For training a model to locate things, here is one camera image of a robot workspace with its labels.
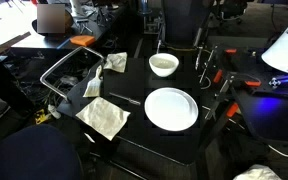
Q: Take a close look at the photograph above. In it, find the black utensil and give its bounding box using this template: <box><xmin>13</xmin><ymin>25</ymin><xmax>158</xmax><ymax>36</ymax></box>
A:
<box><xmin>109</xmin><ymin>92</ymin><xmax>142</xmax><ymax>107</ymax></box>

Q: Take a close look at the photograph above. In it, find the white ceramic bowl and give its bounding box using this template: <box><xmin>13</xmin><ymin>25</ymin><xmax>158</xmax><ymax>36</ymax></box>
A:
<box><xmin>148</xmin><ymin>52</ymin><xmax>180</xmax><ymax>78</ymax></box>

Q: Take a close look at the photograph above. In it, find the white round plate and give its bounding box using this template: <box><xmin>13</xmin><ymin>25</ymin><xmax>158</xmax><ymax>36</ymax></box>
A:
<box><xmin>144</xmin><ymin>87</ymin><xmax>200</xmax><ymax>132</ymax></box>

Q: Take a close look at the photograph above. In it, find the small crumpled beige cloth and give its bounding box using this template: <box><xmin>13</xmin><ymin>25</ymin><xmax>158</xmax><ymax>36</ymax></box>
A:
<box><xmin>103</xmin><ymin>51</ymin><xmax>129</xmax><ymax>74</ymax></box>

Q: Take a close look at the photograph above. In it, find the large beige cloth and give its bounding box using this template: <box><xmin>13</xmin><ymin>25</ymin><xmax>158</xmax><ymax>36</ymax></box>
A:
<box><xmin>75</xmin><ymin>96</ymin><xmax>132</xmax><ymax>142</ymax></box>

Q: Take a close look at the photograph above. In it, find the pale bristle paintbrush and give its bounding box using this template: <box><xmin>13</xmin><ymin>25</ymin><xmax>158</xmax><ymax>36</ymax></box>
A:
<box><xmin>83</xmin><ymin>64</ymin><xmax>104</xmax><ymax>99</ymax></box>

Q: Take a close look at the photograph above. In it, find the thin metal rod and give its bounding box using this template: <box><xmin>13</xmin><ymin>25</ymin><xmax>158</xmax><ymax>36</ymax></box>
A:
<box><xmin>195</xmin><ymin>46</ymin><xmax>204</xmax><ymax>72</ymax></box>
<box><xmin>199</xmin><ymin>45</ymin><xmax>218</xmax><ymax>84</ymax></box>

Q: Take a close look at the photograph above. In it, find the black metal stand bar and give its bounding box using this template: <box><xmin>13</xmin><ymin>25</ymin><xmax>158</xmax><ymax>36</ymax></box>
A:
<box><xmin>203</xmin><ymin>73</ymin><xmax>236</xmax><ymax>122</ymax></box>

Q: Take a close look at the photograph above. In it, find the orange sponge block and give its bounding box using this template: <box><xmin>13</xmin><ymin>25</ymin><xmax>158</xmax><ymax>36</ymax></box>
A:
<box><xmin>69</xmin><ymin>34</ymin><xmax>97</xmax><ymax>47</ymax></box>

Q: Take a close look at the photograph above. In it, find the white plug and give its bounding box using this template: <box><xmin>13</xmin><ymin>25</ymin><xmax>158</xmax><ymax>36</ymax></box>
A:
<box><xmin>47</xmin><ymin>104</ymin><xmax>62</xmax><ymax>120</ymax></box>

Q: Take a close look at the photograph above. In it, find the yellow plug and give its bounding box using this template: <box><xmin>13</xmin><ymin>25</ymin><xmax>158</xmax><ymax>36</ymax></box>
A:
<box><xmin>34</xmin><ymin>109</ymin><xmax>52</xmax><ymax>125</ymax></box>

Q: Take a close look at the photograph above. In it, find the black wheeled office chair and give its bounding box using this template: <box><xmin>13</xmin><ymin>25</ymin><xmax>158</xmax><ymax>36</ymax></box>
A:
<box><xmin>213</xmin><ymin>0</ymin><xmax>249</xmax><ymax>25</ymax></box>

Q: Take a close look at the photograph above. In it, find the dark blue office chair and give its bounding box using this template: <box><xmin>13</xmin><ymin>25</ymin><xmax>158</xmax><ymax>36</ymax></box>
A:
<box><xmin>0</xmin><ymin>124</ymin><xmax>83</xmax><ymax>180</ymax></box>

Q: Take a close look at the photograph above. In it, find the white crumpled cloth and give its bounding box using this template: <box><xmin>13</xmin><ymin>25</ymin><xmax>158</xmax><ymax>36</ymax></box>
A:
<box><xmin>233</xmin><ymin>164</ymin><xmax>283</xmax><ymax>180</ymax></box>

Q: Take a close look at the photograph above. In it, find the white cone shade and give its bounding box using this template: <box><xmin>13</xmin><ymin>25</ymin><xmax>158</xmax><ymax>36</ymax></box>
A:
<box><xmin>261</xmin><ymin>6</ymin><xmax>288</xmax><ymax>80</ymax></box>

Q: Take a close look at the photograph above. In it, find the wooden board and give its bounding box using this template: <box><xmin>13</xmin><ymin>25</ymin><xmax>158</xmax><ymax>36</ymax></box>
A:
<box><xmin>0</xmin><ymin>31</ymin><xmax>32</xmax><ymax>63</ymax></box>

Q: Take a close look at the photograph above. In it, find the chrome tube frame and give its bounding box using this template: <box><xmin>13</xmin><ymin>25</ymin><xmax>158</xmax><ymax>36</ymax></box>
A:
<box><xmin>39</xmin><ymin>46</ymin><xmax>105</xmax><ymax>103</ymax></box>

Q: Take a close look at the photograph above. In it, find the white cable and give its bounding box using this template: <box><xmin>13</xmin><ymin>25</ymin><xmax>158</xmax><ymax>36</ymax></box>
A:
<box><xmin>268</xmin><ymin>144</ymin><xmax>288</xmax><ymax>158</ymax></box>

